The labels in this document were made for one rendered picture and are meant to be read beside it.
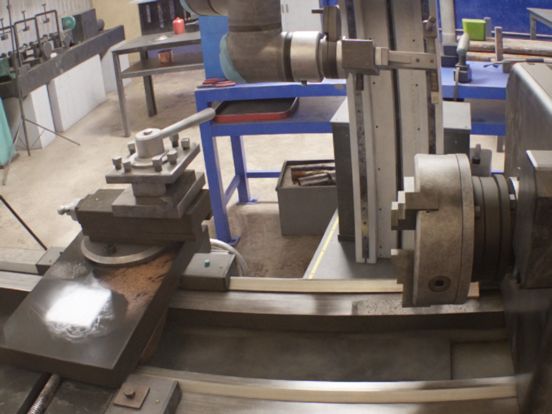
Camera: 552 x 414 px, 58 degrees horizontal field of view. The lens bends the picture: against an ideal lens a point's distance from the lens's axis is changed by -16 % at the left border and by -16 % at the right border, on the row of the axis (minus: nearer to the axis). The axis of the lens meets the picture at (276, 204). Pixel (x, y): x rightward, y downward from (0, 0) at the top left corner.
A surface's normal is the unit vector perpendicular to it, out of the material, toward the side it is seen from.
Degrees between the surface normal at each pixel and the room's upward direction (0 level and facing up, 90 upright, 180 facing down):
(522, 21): 90
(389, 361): 18
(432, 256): 78
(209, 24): 90
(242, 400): 0
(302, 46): 57
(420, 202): 41
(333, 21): 71
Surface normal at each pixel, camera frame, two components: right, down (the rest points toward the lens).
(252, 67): -0.23, 0.57
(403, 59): 0.27, 0.15
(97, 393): -0.10, -0.89
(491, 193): -0.16, -0.69
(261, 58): -0.24, 0.29
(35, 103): 0.98, 0.00
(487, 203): -0.19, -0.47
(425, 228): -0.22, -0.07
